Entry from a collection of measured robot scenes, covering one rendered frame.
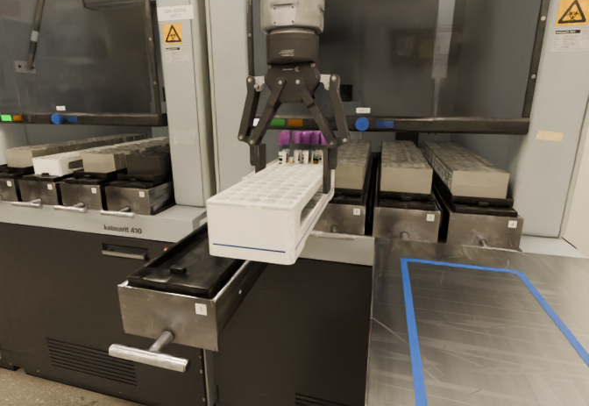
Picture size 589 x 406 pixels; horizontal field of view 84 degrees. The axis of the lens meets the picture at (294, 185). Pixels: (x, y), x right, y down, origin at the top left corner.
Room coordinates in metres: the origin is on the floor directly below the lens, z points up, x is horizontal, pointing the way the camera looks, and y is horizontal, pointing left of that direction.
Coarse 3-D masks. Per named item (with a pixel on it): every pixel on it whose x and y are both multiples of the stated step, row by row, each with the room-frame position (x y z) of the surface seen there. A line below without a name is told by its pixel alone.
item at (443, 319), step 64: (384, 256) 0.42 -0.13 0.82; (448, 256) 0.42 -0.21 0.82; (512, 256) 0.42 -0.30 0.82; (384, 320) 0.28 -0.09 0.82; (448, 320) 0.28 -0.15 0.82; (512, 320) 0.28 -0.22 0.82; (576, 320) 0.28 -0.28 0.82; (384, 384) 0.21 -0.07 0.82; (448, 384) 0.21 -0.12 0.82; (512, 384) 0.21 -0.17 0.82; (576, 384) 0.21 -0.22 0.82
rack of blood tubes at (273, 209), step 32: (224, 192) 0.38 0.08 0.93; (256, 192) 0.37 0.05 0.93; (288, 192) 0.37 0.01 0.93; (320, 192) 0.52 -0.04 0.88; (224, 224) 0.33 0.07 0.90; (256, 224) 0.32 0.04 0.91; (288, 224) 0.31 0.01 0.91; (224, 256) 0.33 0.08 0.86; (256, 256) 0.32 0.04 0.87; (288, 256) 0.31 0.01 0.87
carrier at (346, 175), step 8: (336, 168) 0.78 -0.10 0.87; (344, 168) 0.77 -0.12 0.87; (352, 168) 0.77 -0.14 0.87; (360, 168) 0.76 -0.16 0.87; (336, 176) 0.78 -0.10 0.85; (344, 176) 0.77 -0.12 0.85; (352, 176) 0.77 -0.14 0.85; (360, 176) 0.76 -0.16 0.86; (336, 184) 0.78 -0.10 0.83; (344, 184) 0.77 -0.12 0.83; (352, 184) 0.77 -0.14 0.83; (360, 184) 0.76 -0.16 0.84
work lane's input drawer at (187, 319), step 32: (160, 256) 0.43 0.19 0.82; (192, 256) 0.45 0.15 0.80; (128, 288) 0.36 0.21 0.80; (160, 288) 0.36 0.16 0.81; (192, 288) 0.35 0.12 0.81; (224, 288) 0.36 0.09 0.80; (128, 320) 0.37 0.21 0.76; (160, 320) 0.35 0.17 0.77; (192, 320) 0.34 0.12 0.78; (224, 320) 0.35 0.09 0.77; (128, 352) 0.32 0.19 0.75; (160, 352) 0.32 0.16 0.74
